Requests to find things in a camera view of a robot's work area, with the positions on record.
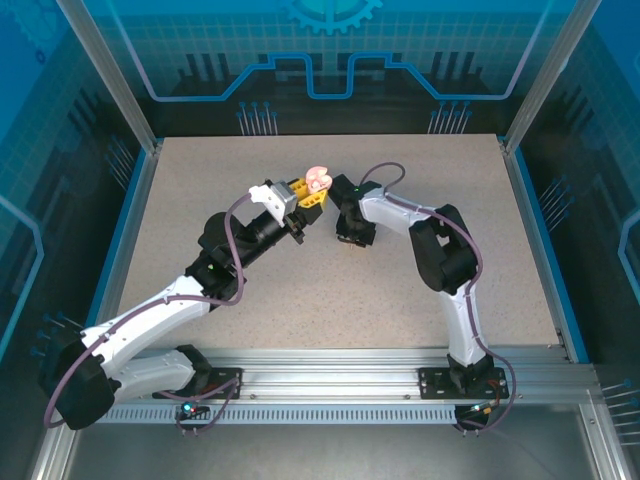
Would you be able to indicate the aluminium frame corner post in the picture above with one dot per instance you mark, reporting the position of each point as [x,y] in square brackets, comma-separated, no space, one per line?
[115,75]
[545,75]

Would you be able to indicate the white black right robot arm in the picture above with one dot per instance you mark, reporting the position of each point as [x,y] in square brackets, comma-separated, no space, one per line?
[390,210]

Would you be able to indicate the aluminium table side rail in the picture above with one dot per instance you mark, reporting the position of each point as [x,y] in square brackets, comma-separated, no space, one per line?
[127,210]
[535,240]

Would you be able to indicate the pink earbuds charging case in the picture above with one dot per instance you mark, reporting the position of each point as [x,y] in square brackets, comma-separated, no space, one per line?
[318,176]

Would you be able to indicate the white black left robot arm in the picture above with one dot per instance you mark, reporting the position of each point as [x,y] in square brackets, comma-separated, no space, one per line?
[150,310]

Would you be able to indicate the aluminium base frame rail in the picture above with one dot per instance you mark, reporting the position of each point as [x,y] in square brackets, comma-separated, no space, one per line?
[325,370]

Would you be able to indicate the small LED controller board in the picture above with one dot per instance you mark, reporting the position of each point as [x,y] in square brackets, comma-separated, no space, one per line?
[192,409]
[482,407]

